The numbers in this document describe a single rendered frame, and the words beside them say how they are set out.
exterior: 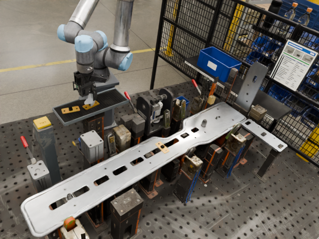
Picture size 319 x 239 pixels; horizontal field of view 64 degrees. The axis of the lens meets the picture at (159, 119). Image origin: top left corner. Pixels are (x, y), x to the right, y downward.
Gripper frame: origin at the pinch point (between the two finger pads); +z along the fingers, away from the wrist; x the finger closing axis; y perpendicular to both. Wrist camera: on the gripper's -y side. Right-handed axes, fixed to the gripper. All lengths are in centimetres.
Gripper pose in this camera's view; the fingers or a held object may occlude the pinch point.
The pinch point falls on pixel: (90, 102)
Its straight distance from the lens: 135.5
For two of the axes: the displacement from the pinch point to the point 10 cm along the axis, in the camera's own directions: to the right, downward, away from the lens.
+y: -6.7, 4.1, -6.1
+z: -1.4, 7.4, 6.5
